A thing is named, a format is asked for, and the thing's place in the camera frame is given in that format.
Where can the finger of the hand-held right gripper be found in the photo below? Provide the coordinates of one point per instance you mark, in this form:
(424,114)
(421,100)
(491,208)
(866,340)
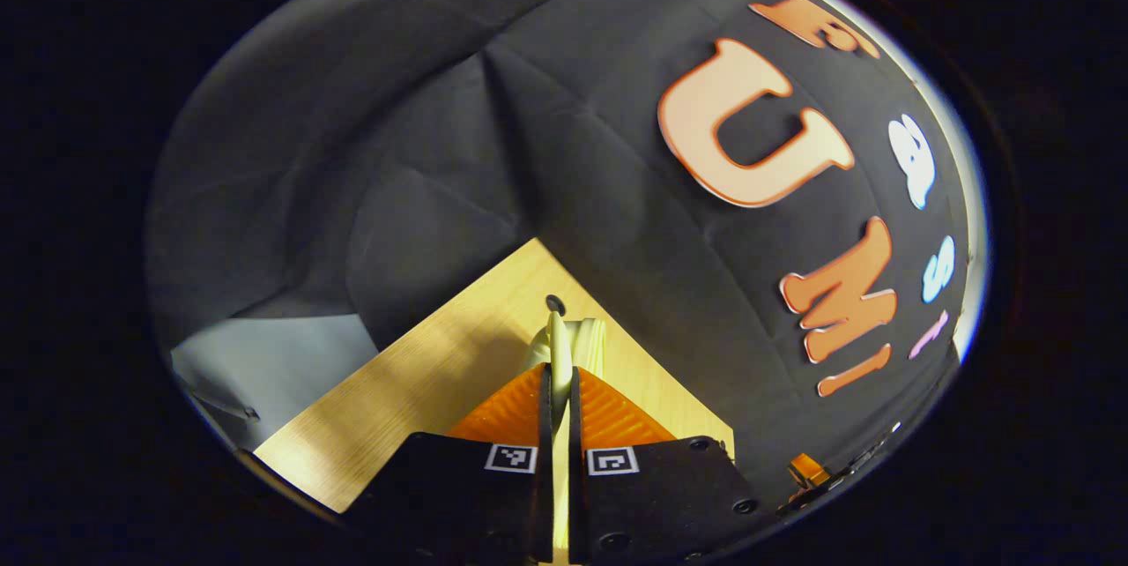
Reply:
(806,469)

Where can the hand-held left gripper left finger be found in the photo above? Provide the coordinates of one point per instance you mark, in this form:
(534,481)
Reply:
(545,425)

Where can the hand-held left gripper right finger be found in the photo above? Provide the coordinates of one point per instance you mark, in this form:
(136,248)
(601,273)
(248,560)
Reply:
(575,425)

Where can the cream small suitcase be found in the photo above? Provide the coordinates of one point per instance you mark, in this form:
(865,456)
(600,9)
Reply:
(586,341)

